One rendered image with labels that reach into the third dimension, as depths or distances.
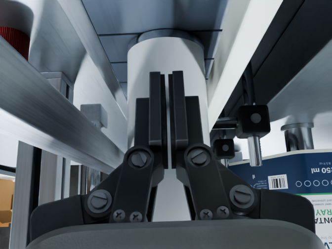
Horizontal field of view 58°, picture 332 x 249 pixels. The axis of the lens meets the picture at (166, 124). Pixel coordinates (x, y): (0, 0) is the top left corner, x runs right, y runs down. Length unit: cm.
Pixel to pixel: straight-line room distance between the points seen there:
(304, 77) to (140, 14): 17
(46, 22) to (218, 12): 16
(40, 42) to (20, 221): 18
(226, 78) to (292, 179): 31
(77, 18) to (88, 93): 26
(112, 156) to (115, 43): 8
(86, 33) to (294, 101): 24
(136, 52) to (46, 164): 20
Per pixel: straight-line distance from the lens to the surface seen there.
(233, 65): 16
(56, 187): 35
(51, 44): 32
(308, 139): 47
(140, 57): 18
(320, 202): 46
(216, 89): 19
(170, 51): 18
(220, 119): 31
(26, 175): 36
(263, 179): 51
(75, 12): 18
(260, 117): 30
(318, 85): 32
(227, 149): 47
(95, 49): 22
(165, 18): 18
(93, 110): 32
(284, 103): 36
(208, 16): 18
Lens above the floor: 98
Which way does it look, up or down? 14 degrees down
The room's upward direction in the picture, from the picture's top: 178 degrees clockwise
